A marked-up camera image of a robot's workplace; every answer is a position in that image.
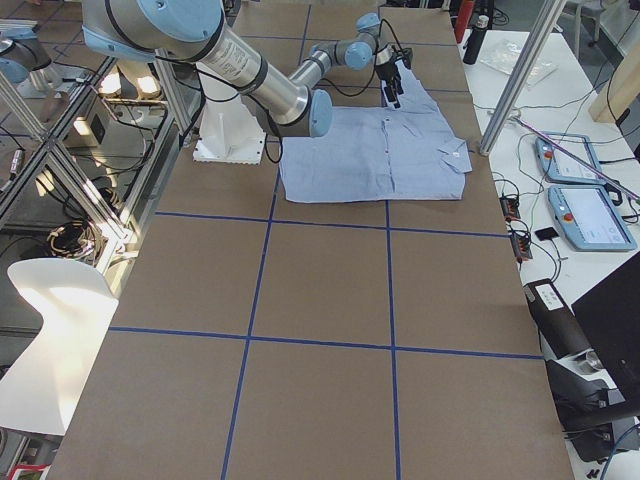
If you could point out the blue teach pendant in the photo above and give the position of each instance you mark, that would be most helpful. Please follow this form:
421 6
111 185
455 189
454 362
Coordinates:
559 167
588 219

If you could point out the blue striped button shirt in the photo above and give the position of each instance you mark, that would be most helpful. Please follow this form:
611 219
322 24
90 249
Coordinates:
379 153

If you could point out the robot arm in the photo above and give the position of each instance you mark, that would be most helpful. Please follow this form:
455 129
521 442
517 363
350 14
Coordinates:
21 54
196 31

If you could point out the black labelled box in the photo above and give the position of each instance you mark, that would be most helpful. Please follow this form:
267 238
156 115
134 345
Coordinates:
554 319

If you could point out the aluminium frame post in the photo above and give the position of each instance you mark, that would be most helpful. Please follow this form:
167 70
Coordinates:
536 40

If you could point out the lower blue teach pendant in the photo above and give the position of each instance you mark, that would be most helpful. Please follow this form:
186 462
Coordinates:
588 219

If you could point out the black monitor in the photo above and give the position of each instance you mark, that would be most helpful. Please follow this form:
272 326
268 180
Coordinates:
608 315

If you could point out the white chair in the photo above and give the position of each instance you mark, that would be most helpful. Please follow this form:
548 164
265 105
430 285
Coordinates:
41 390

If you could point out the reacher grabber stick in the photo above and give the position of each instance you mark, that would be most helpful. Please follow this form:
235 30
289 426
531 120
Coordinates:
609 180

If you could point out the red bottle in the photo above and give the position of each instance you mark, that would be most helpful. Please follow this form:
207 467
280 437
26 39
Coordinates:
465 12

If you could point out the upper blue teach pendant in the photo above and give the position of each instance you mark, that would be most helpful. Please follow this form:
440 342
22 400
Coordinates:
559 167

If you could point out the clear plastic bag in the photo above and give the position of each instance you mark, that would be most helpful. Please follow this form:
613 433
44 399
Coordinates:
504 55

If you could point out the black water bottle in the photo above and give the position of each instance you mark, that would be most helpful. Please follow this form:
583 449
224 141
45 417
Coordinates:
475 40

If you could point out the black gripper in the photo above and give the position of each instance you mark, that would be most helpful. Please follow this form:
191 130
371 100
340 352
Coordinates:
388 74

